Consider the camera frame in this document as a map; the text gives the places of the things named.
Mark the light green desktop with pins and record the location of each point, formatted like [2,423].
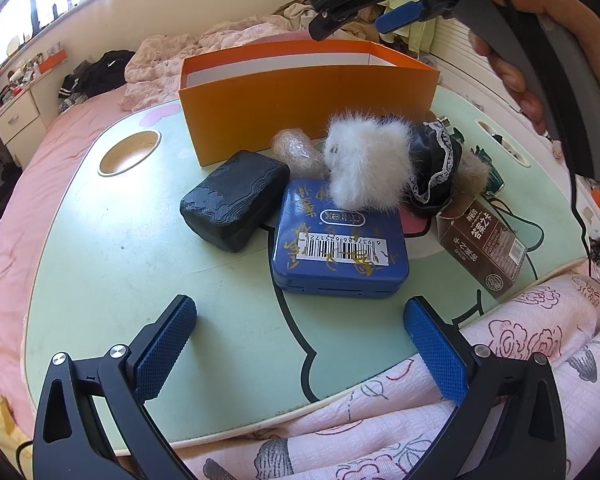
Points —
[130,270]

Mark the clear bubble wrap bundle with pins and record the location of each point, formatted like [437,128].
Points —
[295,152]

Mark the white louvered door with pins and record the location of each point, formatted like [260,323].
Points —
[460,45]

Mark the black textured case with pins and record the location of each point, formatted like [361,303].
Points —
[230,195]

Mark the beige clothes pile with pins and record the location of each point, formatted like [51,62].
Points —
[295,10]

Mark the brown paper carton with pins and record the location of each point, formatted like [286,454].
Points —
[485,245]

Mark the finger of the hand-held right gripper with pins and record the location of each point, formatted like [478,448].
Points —
[397,17]
[327,25]

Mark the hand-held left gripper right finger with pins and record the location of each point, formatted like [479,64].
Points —
[437,350]

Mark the white fluffy fur piece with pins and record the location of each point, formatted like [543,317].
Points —
[365,160]

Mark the yellow cloth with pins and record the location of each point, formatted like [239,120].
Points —
[7,425]

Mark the pink bed sheet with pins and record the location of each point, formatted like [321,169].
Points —
[10,260]

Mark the white drawer cabinet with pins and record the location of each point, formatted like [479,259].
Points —
[17,115]

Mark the pink floral blanket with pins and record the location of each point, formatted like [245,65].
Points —
[530,310]

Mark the pale pink crumpled quilt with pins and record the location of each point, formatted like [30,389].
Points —
[165,60]

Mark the dark green small object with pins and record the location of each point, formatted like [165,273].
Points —
[494,182]

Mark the small orange shelf box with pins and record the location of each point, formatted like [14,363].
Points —
[50,62]

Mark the black cloth with white lace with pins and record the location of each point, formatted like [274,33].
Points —
[432,160]

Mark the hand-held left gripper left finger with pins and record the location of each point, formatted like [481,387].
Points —
[165,345]

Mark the brown fur pompom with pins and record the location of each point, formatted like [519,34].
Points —
[474,172]

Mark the orange cardboard box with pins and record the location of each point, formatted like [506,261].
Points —
[280,105]

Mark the blue metal tin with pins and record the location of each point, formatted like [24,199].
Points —
[380,270]

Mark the black clothes pile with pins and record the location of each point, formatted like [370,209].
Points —
[102,72]

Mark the window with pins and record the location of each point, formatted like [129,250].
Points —
[10,15]

